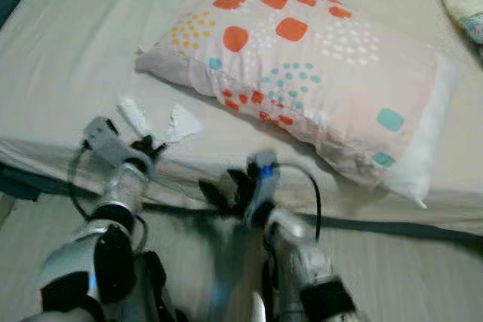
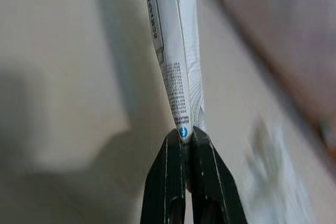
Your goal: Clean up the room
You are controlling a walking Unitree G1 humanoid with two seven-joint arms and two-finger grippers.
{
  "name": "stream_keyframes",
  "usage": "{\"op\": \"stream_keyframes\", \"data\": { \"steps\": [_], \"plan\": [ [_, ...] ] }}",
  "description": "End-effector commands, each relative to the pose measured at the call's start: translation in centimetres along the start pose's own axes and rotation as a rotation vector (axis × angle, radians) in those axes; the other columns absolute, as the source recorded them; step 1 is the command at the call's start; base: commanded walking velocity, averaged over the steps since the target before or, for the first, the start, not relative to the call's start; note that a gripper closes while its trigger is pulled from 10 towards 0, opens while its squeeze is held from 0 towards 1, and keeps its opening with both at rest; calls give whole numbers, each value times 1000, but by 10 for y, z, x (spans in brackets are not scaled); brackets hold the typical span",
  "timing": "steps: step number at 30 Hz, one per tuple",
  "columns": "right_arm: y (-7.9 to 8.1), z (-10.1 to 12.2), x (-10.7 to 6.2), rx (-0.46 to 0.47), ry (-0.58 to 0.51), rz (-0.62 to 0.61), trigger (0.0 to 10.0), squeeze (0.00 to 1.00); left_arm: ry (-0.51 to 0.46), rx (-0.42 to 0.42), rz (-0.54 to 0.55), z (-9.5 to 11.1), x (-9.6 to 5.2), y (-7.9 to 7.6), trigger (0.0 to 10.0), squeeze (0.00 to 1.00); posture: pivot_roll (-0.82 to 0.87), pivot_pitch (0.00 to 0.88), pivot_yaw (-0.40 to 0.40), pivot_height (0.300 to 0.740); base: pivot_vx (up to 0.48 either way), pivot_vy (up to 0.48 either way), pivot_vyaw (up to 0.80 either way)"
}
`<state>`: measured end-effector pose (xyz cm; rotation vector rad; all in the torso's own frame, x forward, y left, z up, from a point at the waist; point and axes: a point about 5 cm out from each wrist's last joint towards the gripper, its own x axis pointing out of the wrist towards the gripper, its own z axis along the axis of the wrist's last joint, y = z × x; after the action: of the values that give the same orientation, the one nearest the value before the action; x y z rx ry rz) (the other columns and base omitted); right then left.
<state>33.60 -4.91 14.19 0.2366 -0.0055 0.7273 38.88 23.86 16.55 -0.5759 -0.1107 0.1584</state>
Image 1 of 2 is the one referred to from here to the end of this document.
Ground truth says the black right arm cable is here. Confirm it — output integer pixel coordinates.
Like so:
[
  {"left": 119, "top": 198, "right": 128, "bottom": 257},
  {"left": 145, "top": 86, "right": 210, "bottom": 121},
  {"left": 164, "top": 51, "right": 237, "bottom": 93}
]
[{"left": 278, "top": 162, "right": 324, "bottom": 241}]

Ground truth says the pink patterned pillow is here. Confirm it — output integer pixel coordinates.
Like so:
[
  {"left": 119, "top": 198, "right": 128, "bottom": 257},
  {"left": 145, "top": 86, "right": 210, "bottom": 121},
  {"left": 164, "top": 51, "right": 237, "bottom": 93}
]
[{"left": 136, "top": 0, "right": 460, "bottom": 208}]

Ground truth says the white tissue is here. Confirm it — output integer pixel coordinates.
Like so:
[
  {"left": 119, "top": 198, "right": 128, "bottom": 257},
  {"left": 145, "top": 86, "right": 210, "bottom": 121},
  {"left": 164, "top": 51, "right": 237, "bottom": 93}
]
[
  {"left": 118, "top": 97, "right": 149, "bottom": 134},
  {"left": 166, "top": 105, "right": 204, "bottom": 143}
]

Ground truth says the cream sheeted mattress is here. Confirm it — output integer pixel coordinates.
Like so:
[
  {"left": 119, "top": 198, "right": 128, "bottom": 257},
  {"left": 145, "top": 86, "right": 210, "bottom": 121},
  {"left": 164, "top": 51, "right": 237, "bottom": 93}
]
[{"left": 0, "top": 0, "right": 483, "bottom": 236}]

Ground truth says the black robot leg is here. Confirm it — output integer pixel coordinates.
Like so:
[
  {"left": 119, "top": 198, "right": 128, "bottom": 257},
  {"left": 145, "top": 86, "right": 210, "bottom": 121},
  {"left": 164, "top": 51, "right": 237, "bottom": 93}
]
[{"left": 132, "top": 250, "right": 189, "bottom": 322}]

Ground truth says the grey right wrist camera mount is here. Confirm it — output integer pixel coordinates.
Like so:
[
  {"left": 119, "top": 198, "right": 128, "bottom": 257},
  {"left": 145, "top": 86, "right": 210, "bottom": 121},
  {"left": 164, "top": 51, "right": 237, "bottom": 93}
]
[{"left": 243, "top": 152, "right": 282, "bottom": 226}]

